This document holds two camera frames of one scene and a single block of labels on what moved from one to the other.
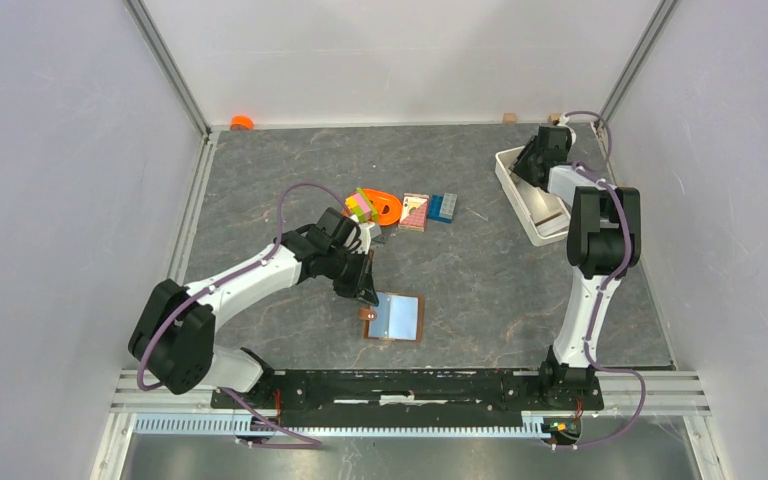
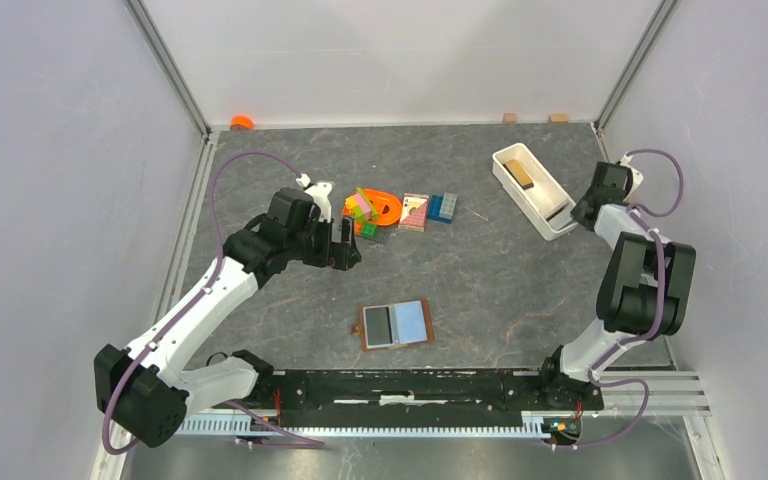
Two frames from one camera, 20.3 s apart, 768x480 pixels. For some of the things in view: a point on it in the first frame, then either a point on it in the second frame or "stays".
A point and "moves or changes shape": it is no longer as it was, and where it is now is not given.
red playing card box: (414, 212) stays
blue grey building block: (442, 207) stays
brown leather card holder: (399, 316) moves or changes shape
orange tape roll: (241, 122) stays
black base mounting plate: (412, 399) stays
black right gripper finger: (535, 161) -> (584, 213)
